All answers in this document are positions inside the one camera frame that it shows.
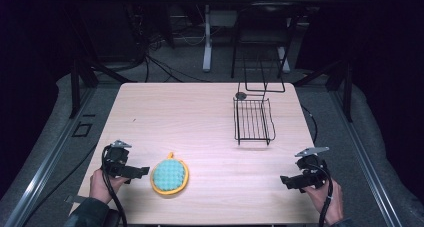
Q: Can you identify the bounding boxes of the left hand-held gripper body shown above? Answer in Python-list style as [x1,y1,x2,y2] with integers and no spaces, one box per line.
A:
[101,139,133,180]

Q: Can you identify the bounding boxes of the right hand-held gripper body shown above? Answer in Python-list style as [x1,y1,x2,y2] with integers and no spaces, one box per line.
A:
[294,146,331,190]

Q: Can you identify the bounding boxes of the person's right hand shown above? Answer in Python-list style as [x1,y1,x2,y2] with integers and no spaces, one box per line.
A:
[300,178,345,227]

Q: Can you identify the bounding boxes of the person's left hand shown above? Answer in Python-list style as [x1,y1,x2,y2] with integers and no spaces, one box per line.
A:
[88,168,130,205]

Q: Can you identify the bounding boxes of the round teal yellow-rimmed sponge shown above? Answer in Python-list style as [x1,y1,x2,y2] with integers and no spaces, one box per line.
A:
[149,151,190,197]

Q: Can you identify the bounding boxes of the black metal stand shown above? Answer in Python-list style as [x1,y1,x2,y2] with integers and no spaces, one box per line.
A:
[67,57,138,120]
[292,59,354,123]

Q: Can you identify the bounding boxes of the black chair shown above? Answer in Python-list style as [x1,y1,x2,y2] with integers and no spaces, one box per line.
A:
[230,1,298,80]

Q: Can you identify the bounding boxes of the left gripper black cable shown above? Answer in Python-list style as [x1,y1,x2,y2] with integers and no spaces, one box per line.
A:
[100,144,129,227]

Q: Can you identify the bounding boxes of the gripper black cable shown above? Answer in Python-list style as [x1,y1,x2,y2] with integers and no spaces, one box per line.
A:
[100,144,129,227]
[308,162,335,227]

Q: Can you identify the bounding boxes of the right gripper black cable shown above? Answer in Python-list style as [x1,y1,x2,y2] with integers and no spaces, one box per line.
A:
[308,162,335,227]

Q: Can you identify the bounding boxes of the thin black cable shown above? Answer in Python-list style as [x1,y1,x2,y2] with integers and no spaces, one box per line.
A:
[300,104,319,145]

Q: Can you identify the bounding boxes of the grey metal floor rail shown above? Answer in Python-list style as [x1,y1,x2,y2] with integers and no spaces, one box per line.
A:
[328,89,405,227]
[2,86,98,227]

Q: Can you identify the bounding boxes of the black wire rack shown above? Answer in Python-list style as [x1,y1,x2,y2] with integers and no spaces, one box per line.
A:
[232,54,287,147]

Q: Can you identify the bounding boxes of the black floor cables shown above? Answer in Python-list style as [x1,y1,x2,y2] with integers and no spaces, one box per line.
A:
[141,36,214,85]

